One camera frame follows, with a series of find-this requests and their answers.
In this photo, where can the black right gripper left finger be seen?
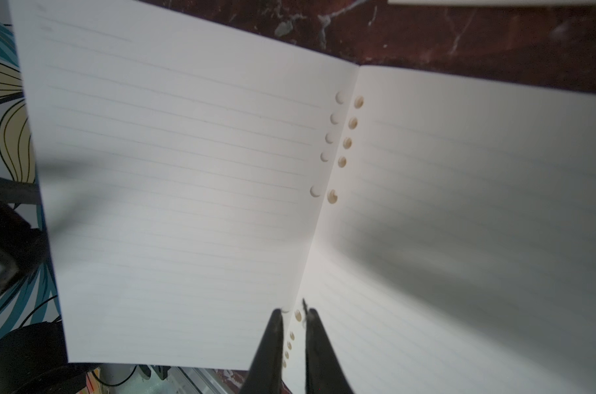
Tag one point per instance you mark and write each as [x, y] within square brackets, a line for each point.
[265, 373]

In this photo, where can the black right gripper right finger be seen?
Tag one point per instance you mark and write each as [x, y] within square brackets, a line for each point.
[323, 371]

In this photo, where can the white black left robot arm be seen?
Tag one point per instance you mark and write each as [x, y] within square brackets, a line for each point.
[33, 355]

